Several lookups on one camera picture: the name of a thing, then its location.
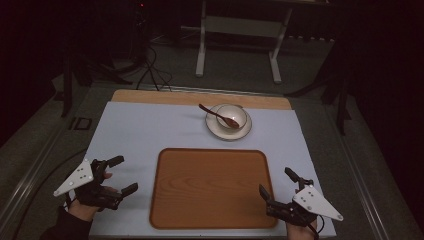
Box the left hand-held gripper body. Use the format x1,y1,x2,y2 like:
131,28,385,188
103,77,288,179
53,158,124,212

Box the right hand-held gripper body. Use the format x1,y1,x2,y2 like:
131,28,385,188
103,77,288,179
265,178,344,228

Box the white plate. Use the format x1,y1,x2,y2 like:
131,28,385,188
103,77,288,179
204,103,253,142

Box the white bowl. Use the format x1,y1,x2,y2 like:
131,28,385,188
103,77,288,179
215,104,248,131

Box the brown wooden spoon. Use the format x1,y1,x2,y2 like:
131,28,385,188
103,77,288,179
198,103,241,130

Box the person's left hand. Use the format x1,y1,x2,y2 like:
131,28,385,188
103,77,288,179
68,171,118,222

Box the person's right hand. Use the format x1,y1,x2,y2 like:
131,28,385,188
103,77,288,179
285,220,318,240

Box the white table mat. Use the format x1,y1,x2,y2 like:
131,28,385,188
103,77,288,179
63,100,338,238

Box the black floor socket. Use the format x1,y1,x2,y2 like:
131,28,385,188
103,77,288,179
68,116,93,132

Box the wooden tray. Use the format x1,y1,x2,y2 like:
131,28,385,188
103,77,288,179
148,147,279,230

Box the dark tripod stand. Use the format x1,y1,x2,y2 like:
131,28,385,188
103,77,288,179
284,33,354,136
53,33,134,118

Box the white metal stand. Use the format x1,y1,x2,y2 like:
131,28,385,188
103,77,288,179
195,0,334,85

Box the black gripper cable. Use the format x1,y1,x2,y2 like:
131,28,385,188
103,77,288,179
308,214,326,240

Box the black cables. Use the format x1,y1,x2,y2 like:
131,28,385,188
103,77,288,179
134,44,174,93

